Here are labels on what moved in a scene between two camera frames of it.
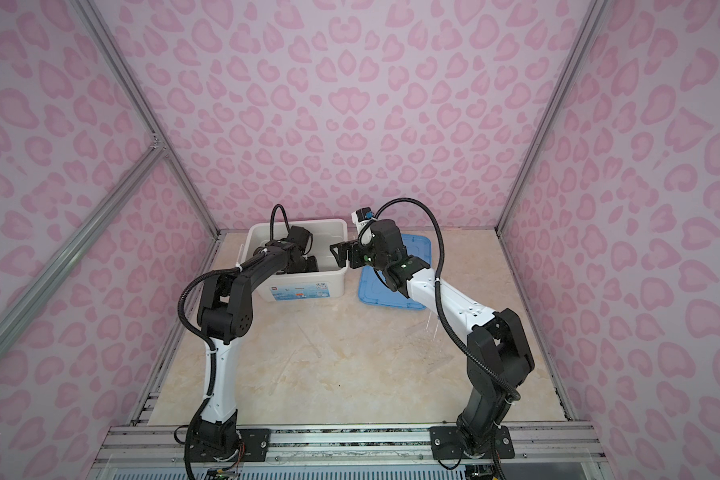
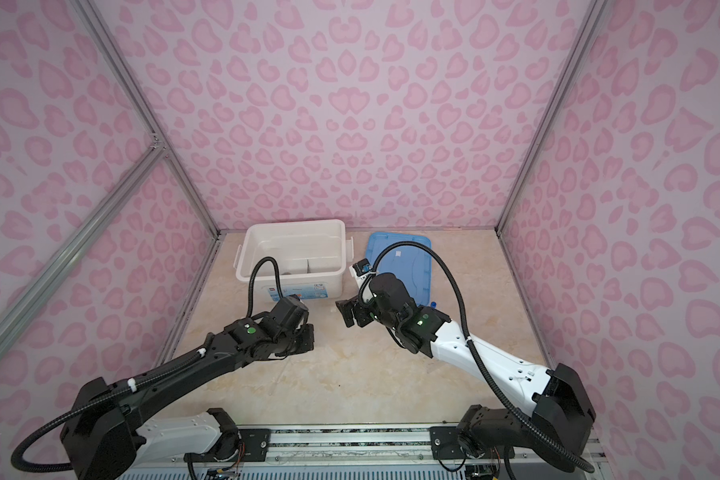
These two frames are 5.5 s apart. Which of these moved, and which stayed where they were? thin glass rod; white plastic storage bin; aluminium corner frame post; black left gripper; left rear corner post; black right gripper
Moved: black right gripper; thin glass rod; black left gripper
Stayed: aluminium corner frame post; left rear corner post; white plastic storage bin
